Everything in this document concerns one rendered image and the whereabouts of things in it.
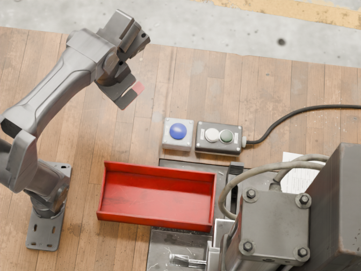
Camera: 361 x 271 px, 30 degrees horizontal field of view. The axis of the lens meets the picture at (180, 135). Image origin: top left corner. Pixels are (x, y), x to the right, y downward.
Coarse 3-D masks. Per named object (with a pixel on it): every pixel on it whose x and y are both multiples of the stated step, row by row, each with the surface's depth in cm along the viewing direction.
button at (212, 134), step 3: (210, 129) 154; (213, 129) 154; (207, 132) 154; (210, 132) 154; (213, 132) 154; (216, 132) 154; (207, 135) 154; (210, 135) 154; (213, 135) 154; (216, 135) 154; (207, 138) 154; (210, 138) 153; (213, 138) 153; (216, 138) 154
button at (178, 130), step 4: (176, 124) 154; (180, 124) 154; (172, 128) 154; (176, 128) 154; (180, 128) 154; (184, 128) 154; (172, 132) 154; (176, 132) 154; (180, 132) 154; (184, 132) 154; (172, 136) 153; (176, 136) 153; (180, 136) 153; (184, 136) 154
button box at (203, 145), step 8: (328, 104) 162; (336, 104) 162; (344, 104) 162; (296, 112) 160; (280, 120) 159; (200, 128) 155; (208, 128) 155; (216, 128) 155; (224, 128) 155; (232, 128) 156; (240, 128) 156; (272, 128) 159; (200, 136) 154; (240, 136) 155; (264, 136) 157; (200, 144) 154; (208, 144) 154; (216, 144) 154; (224, 144) 154; (232, 144) 154; (240, 144) 154; (200, 152) 156; (208, 152) 156; (216, 152) 155; (224, 152) 154; (232, 152) 154; (240, 152) 154
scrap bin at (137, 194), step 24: (120, 168) 150; (144, 168) 149; (168, 168) 148; (120, 192) 151; (144, 192) 151; (168, 192) 151; (192, 192) 152; (120, 216) 144; (144, 216) 143; (168, 216) 149; (192, 216) 150
